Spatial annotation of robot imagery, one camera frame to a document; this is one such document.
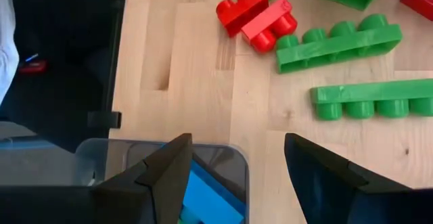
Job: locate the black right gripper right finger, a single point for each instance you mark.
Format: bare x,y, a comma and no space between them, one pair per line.
338,200

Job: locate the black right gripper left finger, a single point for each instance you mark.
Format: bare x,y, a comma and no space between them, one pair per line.
135,203

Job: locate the large blue stud brick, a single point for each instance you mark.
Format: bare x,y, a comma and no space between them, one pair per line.
206,203

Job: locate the thick blue block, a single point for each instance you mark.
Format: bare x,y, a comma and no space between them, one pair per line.
226,197

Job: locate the grey transparent plastic bin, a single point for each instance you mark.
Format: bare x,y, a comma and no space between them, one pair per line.
223,163

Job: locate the small red object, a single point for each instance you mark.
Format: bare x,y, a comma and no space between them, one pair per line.
34,67

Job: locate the white cloth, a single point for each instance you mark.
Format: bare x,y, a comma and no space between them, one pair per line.
6,48

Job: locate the black metal table frame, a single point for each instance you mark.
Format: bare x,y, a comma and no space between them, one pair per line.
105,119

